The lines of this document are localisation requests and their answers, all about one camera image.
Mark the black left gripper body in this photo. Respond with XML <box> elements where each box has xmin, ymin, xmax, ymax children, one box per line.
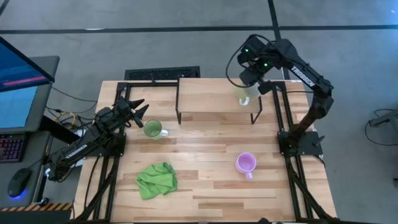
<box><xmin>112</xmin><ymin>95</ymin><xmax>140</xmax><ymax>128</ymax></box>

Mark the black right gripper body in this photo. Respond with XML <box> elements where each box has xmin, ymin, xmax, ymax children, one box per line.
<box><xmin>238</xmin><ymin>67</ymin><xmax>266</xmax><ymax>88</ymax></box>

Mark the pale green mug white handle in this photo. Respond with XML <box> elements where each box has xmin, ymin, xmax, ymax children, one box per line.
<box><xmin>233</xmin><ymin>83</ymin><xmax>262</xmax><ymax>107</ymax></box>

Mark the green striped mug brown rim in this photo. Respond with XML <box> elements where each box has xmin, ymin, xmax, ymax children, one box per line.
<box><xmin>143</xmin><ymin>119</ymin><xmax>170</xmax><ymax>141</ymax></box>

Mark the pink plastic mug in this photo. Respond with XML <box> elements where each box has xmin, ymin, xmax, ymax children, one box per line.
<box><xmin>234</xmin><ymin>152</ymin><xmax>258</xmax><ymax>180</ymax></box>

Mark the black mesh computer case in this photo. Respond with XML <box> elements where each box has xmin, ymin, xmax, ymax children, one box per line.
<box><xmin>124</xmin><ymin>65</ymin><xmax>201</xmax><ymax>82</ymax></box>

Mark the green microfibre cloth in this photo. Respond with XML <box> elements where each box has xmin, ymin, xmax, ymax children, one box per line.
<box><xmin>135</xmin><ymin>161</ymin><xmax>178</xmax><ymax>201</ymax></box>

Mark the grey side desk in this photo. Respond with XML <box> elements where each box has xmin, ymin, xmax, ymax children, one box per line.
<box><xmin>0</xmin><ymin>129</ymin><xmax>74</xmax><ymax>213</ymax></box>

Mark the grey framed computer monitor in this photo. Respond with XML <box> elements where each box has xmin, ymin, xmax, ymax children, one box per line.
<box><xmin>0</xmin><ymin>55</ymin><xmax>61</xmax><ymax>134</ymax></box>

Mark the black framed computer monitor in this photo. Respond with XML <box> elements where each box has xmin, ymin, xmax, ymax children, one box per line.
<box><xmin>0</xmin><ymin>36</ymin><xmax>56</xmax><ymax>93</ymax></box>

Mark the backlit black keyboard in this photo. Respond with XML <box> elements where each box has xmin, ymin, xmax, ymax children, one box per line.
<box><xmin>0</xmin><ymin>133</ymin><xmax>25</xmax><ymax>164</ymax></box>

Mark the black mouse blue light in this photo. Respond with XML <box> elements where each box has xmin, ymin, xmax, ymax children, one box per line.
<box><xmin>7</xmin><ymin>167</ymin><xmax>32</xmax><ymax>199</ymax></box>

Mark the black aluminium table frame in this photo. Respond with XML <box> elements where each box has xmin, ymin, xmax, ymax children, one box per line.
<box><xmin>70</xmin><ymin>79</ymin><xmax>341</xmax><ymax>224</ymax></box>

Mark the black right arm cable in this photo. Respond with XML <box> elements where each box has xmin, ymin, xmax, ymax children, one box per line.
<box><xmin>225</xmin><ymin>34</ymin><xmax>277</xmax><ymax>88</ymax></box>

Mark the wooden shelf black metal frame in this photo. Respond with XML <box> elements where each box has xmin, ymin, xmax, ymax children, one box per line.
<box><xmin>175</xmin><ymin>77</ymin><xmax>264</xmax><ymax>126</ymax></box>

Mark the yellow cable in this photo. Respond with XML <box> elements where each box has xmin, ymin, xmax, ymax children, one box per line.
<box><xmin>53</xmin><ymin>111</ymin><xmax>78</xmax><ymax>131</ymax></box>

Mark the black looped cable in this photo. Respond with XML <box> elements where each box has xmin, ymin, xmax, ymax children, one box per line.
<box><xmin>364</xmin><ymin>108</ymin><xmax>398</xmax><ymax>147</ymax></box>

